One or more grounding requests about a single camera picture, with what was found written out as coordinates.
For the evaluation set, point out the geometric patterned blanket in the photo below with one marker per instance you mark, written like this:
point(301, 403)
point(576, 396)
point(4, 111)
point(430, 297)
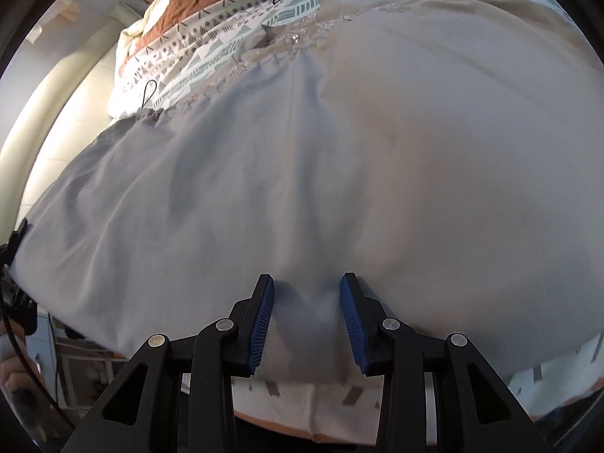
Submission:
point(207, 42)

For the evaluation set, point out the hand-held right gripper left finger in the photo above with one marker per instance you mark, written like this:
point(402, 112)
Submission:
point(262, 321)

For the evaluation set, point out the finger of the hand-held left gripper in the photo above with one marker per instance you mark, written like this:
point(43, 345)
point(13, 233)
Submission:
point(16, 240)

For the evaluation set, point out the person's left hand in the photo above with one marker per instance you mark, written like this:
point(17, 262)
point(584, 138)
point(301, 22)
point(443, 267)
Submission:
point(21, 380)

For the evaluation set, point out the cream padded bed frame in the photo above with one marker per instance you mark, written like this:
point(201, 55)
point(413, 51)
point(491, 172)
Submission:
point(56, 73)

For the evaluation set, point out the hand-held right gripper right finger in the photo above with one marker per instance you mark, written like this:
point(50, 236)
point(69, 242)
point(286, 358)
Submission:
point(351, 321)

